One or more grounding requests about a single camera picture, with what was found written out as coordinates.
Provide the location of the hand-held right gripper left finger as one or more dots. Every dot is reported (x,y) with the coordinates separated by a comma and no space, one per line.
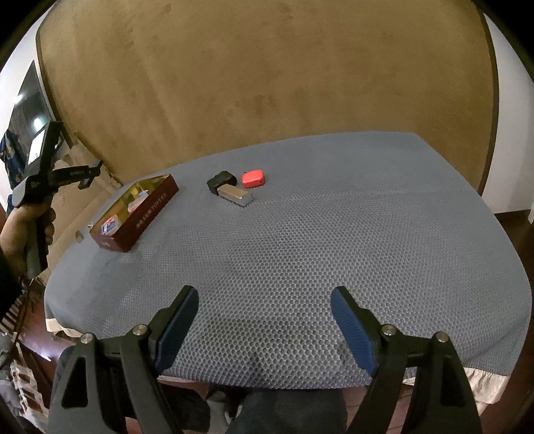
(177,329)

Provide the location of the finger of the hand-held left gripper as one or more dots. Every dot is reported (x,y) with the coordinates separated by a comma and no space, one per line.
(46,146)
(79,173)

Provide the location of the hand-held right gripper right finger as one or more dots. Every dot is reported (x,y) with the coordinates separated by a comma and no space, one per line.
(354,329)

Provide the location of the maroon rectangular tin box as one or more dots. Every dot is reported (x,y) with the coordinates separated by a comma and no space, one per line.
(142,225)

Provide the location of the black rounded case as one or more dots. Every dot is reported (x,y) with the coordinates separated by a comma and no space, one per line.
(220,180)

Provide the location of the metallic rectangular case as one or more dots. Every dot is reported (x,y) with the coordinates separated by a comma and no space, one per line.
(235,195)

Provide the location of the red rounded case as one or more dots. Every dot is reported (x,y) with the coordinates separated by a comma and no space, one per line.
(253,178)

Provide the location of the person's left forearm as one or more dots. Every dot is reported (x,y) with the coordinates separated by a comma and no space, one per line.
(8,283)

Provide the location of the person's left hand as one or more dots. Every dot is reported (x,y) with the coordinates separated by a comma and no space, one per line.
(14,233)

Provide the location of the brown cardboard sheet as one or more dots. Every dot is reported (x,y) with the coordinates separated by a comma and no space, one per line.
(79,208)

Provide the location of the blue red small packet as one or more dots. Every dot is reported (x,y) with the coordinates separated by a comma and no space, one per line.
(109,225)

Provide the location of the white small item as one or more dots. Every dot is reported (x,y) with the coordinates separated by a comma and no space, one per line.
(137,203)

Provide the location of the white bed sheet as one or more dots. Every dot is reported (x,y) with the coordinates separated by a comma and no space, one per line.
(484,384)

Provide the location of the brown padded headboard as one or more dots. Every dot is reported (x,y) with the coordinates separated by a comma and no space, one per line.
(267,75)

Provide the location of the wall television screen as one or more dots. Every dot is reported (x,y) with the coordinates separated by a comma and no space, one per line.
(27,106)

